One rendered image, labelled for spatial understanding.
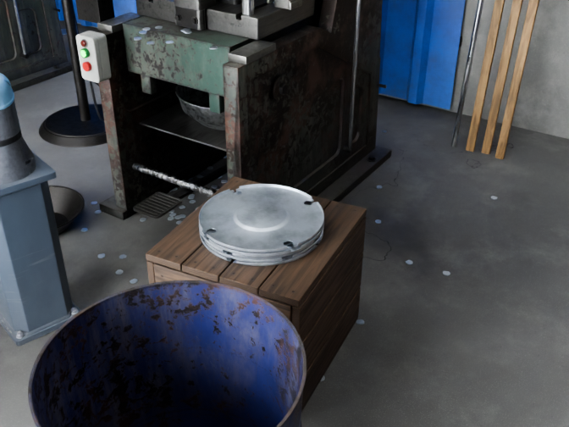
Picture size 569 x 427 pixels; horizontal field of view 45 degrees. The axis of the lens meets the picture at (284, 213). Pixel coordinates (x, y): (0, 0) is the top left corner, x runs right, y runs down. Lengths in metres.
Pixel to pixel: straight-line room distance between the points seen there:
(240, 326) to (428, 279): 0.93
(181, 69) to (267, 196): 0.53
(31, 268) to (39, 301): 0.11
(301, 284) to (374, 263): 0.70
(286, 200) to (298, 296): 0.33
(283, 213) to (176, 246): 0.26
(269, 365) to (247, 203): 0.51
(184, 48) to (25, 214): 0.63
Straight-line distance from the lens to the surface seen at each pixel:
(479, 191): 2.59
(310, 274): 1.49
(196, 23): 2.03
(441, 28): 3.09
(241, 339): 1.30
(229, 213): 1.62
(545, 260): 2.28
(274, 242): 1.52
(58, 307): 1.95
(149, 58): 2.11
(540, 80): 3.05
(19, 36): 3.58
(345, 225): 1.65
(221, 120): 2.14
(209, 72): 1.97
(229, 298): 1.26
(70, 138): 2.92
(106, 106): 2.22
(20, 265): 1.83
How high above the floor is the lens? 1.24
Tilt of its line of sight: 32 degrees down
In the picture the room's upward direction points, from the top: straight up
